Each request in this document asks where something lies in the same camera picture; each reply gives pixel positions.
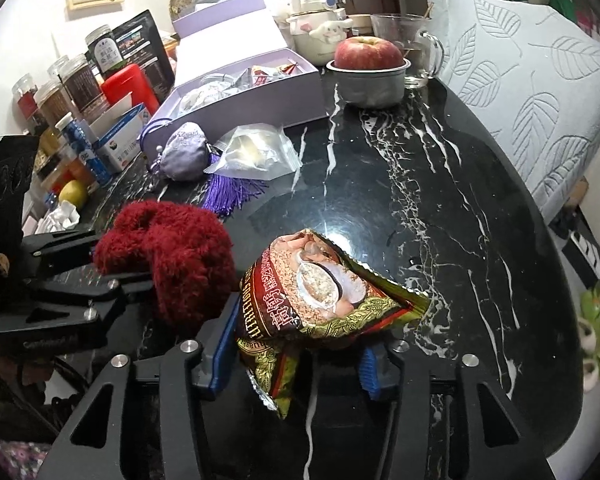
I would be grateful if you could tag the lavender gift box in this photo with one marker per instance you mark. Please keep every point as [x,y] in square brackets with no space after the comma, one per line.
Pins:
[260,45]

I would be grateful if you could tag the orange bottle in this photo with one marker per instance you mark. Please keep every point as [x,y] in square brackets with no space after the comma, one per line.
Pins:
[74,170]

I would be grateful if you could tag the red canister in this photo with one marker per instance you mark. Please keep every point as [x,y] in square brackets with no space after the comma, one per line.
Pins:
[129,87]

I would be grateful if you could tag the red fuzzy scrunchie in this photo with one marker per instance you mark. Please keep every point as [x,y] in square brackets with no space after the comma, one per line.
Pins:
[179,255]

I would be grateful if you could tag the white printed pouch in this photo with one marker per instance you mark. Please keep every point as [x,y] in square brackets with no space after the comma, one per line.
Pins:
[202,96]

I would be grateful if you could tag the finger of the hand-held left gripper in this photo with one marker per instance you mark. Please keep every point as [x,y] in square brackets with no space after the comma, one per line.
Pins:
[59,252]
[89,292]

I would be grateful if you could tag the clear jar of brown grains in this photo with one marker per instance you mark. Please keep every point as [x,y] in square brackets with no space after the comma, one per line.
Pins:
[82,85]
[53,105]

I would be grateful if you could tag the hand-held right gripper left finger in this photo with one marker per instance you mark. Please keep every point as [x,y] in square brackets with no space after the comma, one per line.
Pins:
[219,355]

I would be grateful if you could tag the brown oatmeal snack packet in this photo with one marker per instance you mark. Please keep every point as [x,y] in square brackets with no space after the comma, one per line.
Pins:
[320,285]

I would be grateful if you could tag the clear plastic zip bag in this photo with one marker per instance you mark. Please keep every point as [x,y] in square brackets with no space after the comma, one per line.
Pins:
[255,152]

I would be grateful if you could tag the purple tasseled pouch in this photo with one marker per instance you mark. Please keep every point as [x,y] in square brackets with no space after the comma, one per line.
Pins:
[184,152]

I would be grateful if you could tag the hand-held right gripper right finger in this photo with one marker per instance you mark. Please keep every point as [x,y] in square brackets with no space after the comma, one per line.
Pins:
[372,372]

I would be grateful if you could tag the small beige bowl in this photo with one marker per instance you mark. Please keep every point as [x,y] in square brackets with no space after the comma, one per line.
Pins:
[361,25]

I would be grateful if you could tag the power strip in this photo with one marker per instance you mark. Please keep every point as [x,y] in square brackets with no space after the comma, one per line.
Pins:
[585,255]

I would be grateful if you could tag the floral patterned clothing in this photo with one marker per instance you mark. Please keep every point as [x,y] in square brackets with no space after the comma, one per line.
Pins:
[9,460]

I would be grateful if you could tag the light blue leaf-patterned cushion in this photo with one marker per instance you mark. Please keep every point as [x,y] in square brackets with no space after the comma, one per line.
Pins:
[530,90]

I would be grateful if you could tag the clear jar with dark label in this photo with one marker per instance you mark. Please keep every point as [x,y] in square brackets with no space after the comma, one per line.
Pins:
[101,52]

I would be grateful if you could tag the black stand-up pouch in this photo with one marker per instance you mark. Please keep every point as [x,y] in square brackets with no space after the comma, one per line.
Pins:
[142,45]

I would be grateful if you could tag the crumpled white tissue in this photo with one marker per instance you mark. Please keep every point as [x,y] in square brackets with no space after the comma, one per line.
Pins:
[62,216]

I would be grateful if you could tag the blue and white mask box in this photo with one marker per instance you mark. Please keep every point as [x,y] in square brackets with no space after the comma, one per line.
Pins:
[122,137]

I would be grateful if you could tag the grey metal bowl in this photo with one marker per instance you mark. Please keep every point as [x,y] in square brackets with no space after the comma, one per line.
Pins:
[370,85]

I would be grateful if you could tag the decorative plate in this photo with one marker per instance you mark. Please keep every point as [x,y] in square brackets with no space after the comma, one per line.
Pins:
[179,2]

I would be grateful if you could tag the glass mug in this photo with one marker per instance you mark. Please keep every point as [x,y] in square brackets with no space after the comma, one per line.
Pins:
[420,40]

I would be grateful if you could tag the red apple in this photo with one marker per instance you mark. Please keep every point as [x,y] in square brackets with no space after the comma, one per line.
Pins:
[367,54]

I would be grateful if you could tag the stirring stick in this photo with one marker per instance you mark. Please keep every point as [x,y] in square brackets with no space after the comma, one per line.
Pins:
[427,11]

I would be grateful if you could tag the clear jar with red contents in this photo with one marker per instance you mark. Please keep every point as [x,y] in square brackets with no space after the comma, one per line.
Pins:
[25,97]

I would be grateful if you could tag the yellow lemon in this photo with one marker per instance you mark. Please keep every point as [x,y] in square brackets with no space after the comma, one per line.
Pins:
[73,194]

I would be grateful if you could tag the white kettle with plush dog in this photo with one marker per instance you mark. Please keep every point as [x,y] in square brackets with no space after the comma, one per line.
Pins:
[315,25]

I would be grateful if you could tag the blue tablet tube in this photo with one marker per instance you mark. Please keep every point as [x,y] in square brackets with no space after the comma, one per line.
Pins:
[82,147]

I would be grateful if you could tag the beige slipper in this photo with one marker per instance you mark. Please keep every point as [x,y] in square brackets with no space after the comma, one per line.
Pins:
[590,340]

